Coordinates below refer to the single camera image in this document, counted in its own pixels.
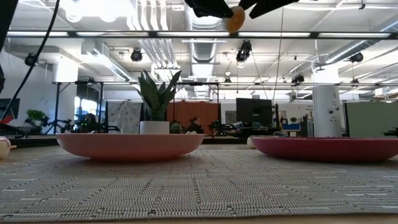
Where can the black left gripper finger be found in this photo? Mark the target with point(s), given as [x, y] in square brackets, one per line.
[208, 7]
[270, 3]

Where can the small orange frosted donut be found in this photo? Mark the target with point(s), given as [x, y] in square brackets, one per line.
[234, 21]

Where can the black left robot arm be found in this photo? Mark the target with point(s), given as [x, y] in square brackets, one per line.
[7, 18]

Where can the snake plant in white pot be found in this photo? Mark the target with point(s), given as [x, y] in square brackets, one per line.
[155, 102]

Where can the black computer monitor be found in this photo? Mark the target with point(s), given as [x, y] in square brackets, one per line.
[253, 111]

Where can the white round column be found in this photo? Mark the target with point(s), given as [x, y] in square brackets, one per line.
[326, 112]

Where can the small round green plant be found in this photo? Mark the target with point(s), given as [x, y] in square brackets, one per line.
[176, 128]

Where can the white patterned cloth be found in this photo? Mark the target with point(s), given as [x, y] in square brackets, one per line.
[124, 116]

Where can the green partition panel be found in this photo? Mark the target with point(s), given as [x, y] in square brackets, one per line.
[370, 119]

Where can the magenta plate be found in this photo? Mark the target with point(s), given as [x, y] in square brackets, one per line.
[326, 149]

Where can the light pink plate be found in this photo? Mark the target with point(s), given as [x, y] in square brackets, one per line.
[130, 146]

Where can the grey woven placemat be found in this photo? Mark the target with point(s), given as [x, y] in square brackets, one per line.
[199, 186]

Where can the leafy green plant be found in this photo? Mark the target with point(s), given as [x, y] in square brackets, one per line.
[35, 115]

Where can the white object at left edge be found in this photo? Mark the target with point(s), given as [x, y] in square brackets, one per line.
[3, 148]

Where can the silver ventilation duct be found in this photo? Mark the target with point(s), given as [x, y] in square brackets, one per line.
[202, 53]

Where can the black overhead frame bar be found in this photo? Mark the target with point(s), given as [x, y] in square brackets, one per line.
[149, 34]

